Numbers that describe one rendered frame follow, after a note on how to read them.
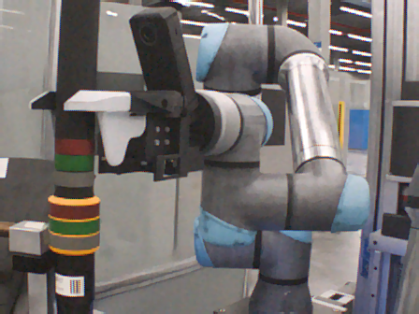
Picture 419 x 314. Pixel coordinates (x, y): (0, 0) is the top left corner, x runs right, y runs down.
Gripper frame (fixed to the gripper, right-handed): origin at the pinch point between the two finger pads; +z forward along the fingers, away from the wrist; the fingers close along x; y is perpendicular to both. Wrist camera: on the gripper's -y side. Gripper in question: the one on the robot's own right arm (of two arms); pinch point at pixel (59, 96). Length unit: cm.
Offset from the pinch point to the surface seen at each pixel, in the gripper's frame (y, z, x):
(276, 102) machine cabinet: -12, -421, 153
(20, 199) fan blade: 11.1, -7.1, 14.0
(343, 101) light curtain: -20, -571, 122
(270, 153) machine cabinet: 38, -418, 156
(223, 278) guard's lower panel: 61, -126, 50
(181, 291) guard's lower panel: 60, -104, 53
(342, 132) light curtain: 18, -570, 122
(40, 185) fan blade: 9.7, -9.7, 13.5
